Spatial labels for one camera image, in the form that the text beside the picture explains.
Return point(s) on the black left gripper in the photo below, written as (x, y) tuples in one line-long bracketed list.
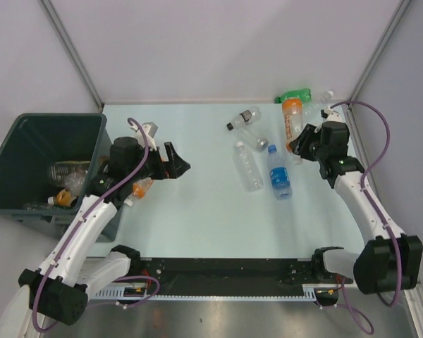
[(171, 169)]

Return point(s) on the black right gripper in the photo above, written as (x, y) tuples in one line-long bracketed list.
[(299, 146)]

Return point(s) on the orange label bottle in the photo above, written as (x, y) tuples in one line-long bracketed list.
[(140, 188), (292, 113)]

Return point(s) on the yellow tea bottle blue label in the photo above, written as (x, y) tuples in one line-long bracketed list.
[(63, 199)]

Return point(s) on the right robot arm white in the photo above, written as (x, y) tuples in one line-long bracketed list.
[(390, 259)]

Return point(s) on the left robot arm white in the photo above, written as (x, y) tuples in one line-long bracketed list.
[(56, 289)]

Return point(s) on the dark green plastic bin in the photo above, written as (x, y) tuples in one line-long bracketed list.
[(36, 140)]

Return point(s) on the clear bottle blue label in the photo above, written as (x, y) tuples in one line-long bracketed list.
[(278, 174)]

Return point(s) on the clear bottle white cap back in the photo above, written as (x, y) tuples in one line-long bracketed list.
[(318, 104)]

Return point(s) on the green bottle at back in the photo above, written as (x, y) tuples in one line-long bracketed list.
[(303, 94)]

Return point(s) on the tall clear bottle white cap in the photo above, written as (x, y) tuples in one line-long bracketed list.
[(248, 171)]

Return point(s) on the clear bottle silver cap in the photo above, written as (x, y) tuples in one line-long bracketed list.
[(252, 139)]

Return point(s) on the clear bottle black cap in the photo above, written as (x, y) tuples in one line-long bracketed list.
[(245, 118)]

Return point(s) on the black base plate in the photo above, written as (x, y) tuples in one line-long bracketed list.
[(245, 277)]

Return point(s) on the white cable duct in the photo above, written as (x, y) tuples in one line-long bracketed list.
[(129, 291)]

